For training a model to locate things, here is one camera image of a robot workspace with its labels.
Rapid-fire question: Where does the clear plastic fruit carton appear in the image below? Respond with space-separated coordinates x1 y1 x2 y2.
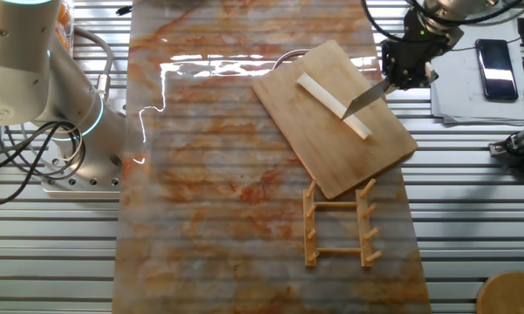
54 0 76 56

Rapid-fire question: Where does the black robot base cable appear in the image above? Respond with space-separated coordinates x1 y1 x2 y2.
0 120 87 207

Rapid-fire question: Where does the round wooden disc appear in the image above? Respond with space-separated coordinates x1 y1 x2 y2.
475 270 524 314

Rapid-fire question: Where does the grey robot hose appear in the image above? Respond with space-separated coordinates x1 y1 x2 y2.
72 25 114 102

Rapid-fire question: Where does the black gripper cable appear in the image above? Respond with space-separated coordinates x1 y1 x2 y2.
407 0 524 27
360 0 402 44

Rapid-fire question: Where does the orange fruit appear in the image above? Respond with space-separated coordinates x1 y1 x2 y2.
59 29 74 51
56 3 73 27

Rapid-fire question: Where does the wooden peg rack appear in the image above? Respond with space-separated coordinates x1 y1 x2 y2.
303 177 384 269

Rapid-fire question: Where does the black smartphone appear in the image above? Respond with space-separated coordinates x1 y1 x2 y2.
474 38 520 101

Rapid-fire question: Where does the wooden cutting board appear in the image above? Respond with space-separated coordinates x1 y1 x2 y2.
251 39 419 201

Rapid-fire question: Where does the silver depth camera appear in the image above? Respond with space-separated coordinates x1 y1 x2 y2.
487 126 524 174

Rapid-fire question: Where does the white scallion stalk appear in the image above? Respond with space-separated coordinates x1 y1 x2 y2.
296 72 373 140

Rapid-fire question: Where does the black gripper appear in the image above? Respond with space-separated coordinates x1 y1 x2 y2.
380 8 453 91

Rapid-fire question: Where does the orange marble pattern mat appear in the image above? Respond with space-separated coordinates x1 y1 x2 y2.
112 0 432 314

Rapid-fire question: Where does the steel kitchen knife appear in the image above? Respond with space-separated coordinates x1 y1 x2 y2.
341 76 394 120

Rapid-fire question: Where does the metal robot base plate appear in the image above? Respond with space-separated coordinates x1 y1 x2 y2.
41 130 124 196

